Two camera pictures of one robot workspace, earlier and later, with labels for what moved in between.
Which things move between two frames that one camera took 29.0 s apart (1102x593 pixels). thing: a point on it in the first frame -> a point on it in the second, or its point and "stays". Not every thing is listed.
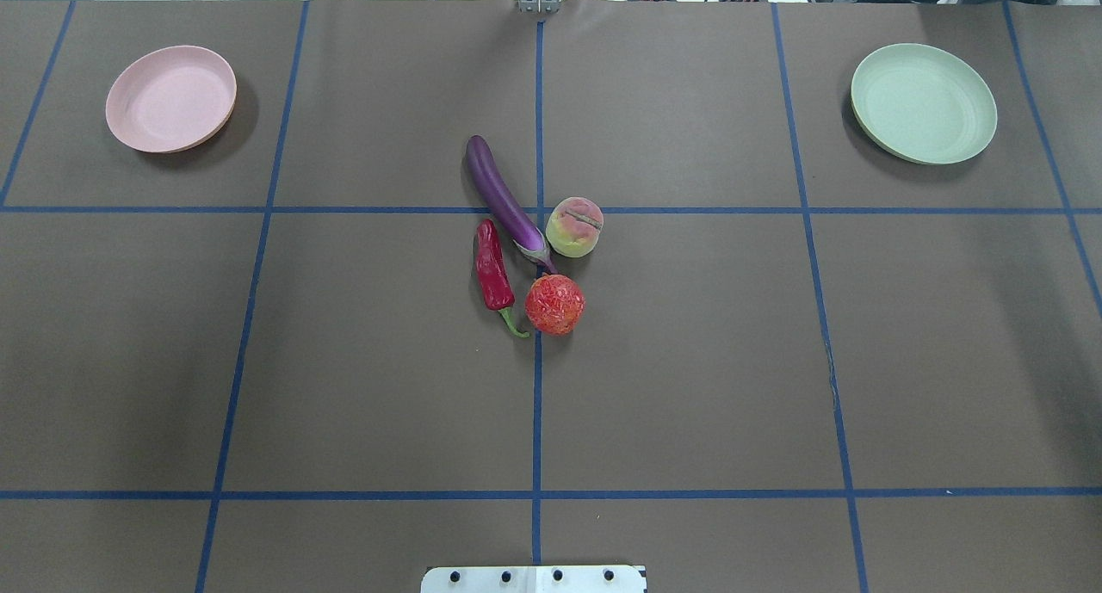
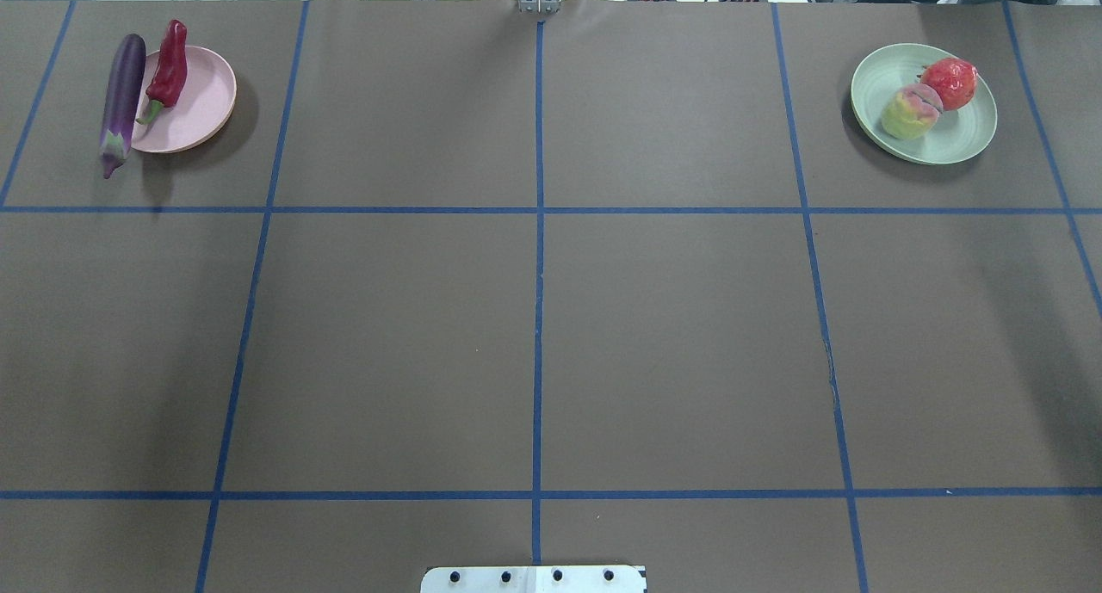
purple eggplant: [529, 238] -> [122, 102]
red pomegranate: [554, 305] -> [955, 79]
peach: [573, 226] -> [912, 110]
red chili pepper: [493, 273] -> [169, 83]
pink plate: [171, 100] stays
